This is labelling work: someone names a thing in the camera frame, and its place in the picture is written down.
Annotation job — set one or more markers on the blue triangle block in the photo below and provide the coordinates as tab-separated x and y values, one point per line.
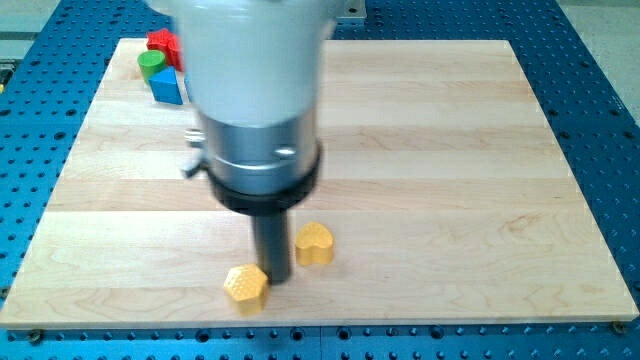
165	88

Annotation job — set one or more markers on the yellow hexagon block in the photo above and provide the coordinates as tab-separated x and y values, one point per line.
247	287

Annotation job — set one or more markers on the black flange tool mount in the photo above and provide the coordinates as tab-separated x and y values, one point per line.
267	204

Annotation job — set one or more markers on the yellow heart block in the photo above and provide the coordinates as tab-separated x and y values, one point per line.
314	244

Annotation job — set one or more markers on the green cylinder block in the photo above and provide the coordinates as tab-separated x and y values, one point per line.
151	62

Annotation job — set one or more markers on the red star block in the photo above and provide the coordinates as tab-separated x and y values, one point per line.
169	44

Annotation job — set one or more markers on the blue perforated metal base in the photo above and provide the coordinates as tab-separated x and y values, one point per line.
51	91

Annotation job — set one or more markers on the light wooden board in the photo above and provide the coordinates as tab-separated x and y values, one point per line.
442	183

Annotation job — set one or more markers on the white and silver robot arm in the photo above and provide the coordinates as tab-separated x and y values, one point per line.
253	68

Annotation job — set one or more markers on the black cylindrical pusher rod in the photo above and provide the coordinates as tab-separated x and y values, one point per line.
271	240

